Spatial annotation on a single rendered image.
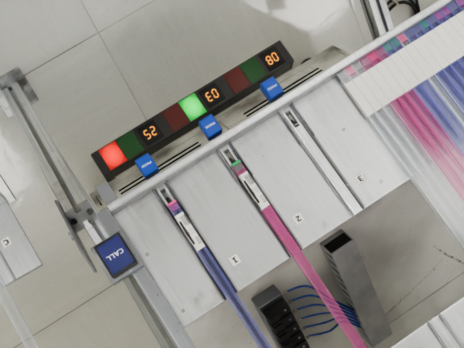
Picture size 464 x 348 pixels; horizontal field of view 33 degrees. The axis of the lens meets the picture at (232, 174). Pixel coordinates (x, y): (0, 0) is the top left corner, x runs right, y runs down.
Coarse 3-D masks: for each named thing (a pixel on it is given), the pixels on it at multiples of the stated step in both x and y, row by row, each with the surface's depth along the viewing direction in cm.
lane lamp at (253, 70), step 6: (252, 60) 121; (240, 66) 120; (246, 66) 120; (252, 66) 120; (258, 66) 120; (246, 72) 120; (252, 72) 120; (258, 72) 120; (264, 72) 120; (252, 78) 120; (258, 78) 120
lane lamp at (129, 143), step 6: (132, 132) 117; (120, 138) 117; (126, 138) 117; (132, 138) 117; (120, 144) 117; (126, 144) 117; (132, 144) 117; (138, 144) 117; (126, 150) 117; (132, 150) 117; (138, 150) 117; (126, 156) 116; (132, 156) 116
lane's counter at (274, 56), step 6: (270, 48) 121; (264, 54) 121; (270, 54) 121; (276, 54) 121; (264, 60) 121; (270, 60) 121; (276, 60) 121; (282, 60) 121; (270, 66) 120; (276, 66) 120
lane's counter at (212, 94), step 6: (210, 84) 120; (216, 84) 120; (204, 90) 119; (210, 90) 119; (216, 90) 119; (204, 96) 119; (210, 96) 119; (216, 96) 119; (222, 96) 119; (210, 102) 119; (216, 102) 119
